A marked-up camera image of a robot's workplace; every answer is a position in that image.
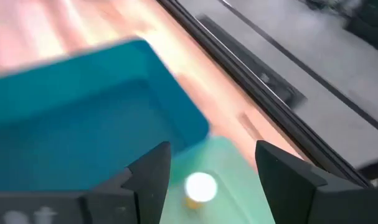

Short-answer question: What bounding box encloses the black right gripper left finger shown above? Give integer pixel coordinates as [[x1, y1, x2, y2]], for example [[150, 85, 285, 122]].
[[79, 141, 172, 224]]

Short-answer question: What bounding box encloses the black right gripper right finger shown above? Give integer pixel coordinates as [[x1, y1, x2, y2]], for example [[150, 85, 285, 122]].
[[255, 139, 378, 224]]

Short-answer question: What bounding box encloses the small amber pill bottle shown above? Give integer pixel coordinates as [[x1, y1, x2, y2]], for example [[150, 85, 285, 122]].
[[184, 172, 219, 211]]

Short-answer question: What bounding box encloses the translucent green plastic bin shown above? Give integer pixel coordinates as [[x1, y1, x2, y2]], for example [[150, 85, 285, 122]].
[[159, 136, 276, 224]]

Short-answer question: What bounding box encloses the blue plastic bin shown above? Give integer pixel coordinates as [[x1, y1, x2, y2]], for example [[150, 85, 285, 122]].
[[0, 37, 210, 192]]

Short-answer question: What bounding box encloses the black floor equipment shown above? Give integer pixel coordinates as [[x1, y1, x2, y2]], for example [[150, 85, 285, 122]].
[[300, 0, 378, 50]]

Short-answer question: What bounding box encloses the black aluminium table frame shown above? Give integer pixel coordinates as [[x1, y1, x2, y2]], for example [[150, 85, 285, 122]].
[[156, 0, 374, 188]]

